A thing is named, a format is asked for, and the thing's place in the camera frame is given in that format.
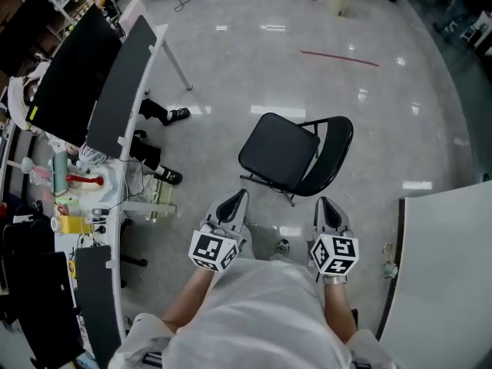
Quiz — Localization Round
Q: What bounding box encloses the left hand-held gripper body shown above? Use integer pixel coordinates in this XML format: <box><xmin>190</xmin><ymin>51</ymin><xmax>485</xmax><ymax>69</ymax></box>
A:
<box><xmin>188</xmin><ymin>221</ymin><xmax>247</xmax><ymax>273</ymax></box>

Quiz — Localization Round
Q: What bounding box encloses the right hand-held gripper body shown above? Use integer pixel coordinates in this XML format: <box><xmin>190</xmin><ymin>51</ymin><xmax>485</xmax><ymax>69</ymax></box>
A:
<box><xmin>309</xmin><ymin>227</ymin><xmax>360</xmax><ymax>276</ymax></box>

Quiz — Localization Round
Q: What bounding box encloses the black folding chair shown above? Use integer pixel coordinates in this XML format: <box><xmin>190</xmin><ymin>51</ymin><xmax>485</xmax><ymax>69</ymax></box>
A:
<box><xmin>238</xmin><ymin>111</ymin><xmax>354</xmax><ymax>208</ymax></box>

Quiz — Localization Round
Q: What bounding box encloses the person's left forearm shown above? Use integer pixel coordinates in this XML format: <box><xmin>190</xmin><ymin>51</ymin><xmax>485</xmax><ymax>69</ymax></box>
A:
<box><xmin>161</xmin><ymin>268</ymin><xmax>218</xmax><ymax>334</ymax></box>

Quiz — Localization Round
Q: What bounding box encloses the person's right forearm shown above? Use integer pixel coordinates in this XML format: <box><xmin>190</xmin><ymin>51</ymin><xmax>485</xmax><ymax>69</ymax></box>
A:
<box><xmin>321</xmin><ymin>282</ymin><xmax>359</xmax><ymax>345</ymax></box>

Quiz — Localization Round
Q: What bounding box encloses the white under-desk storage rack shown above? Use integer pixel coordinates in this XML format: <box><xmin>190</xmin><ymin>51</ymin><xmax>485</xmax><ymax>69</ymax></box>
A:
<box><xmin>125</xmin><ymin>163</ymin><xmax>178</xmax><ymax>222</ymax></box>

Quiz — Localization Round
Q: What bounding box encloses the person's white t-shirt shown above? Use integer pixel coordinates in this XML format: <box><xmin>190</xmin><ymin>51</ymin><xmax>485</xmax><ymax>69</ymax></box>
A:
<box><xmin>109</xmin><ymin>258</ymin><xmax>397</xmax><ymax>369</ymax></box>

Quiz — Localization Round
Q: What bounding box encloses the white curved desk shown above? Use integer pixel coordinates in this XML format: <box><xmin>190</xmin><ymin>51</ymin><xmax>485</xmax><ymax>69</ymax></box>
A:
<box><xmin>49</xmin><ymin>0</ymin><xmax>193</xmax><ymax>369</ymax></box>

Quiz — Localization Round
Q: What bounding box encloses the black desk divider panel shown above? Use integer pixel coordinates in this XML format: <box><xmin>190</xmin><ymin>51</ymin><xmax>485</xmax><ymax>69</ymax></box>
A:
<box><xmin>86</xmin><ymin>15</ymin><xmax>158</xmax><ymax>159</ymax></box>
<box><xmin>75</xmin><ymin>245</ymin><xmax>124</xmax><ymax>369</ymax></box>

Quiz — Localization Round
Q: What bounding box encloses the red plastic object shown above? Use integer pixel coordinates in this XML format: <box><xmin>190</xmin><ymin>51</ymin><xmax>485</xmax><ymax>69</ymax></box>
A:
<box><xmin>65</xmin><ymin>173</ymin><xmax>105</xmax><ymax>187</ymax></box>

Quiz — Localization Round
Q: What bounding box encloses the yellow box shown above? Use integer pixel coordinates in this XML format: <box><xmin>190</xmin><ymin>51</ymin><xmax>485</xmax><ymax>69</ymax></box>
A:
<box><xmin>52</xmin><ymin>215</ymin><xmax>95</xmax><ymax>234</ymax></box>

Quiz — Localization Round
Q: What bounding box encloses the green notebook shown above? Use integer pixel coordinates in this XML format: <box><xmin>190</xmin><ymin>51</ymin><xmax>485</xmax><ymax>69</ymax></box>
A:
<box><xmin>52</xmin><ymin>152</ymin><xmax>71</xmax><ymax>196</ymax></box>

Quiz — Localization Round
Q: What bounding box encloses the black computer monitor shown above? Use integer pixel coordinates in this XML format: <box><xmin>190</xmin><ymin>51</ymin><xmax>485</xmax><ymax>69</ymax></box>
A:
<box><xmin>25</xmin><ymin>4</ymin><xmax>123</xmax><ymax>148</ymax></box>
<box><xmin>0</xmin><ymin>221</ymin><xmax>85</xmax><ymax>364</ymax></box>

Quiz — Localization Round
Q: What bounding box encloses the white wire basket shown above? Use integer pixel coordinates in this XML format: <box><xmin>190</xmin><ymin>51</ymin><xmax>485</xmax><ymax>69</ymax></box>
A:
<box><xmin>78</xmin><ymin>144</ymin><xmax>107</xmax><ymax>168</ymax></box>

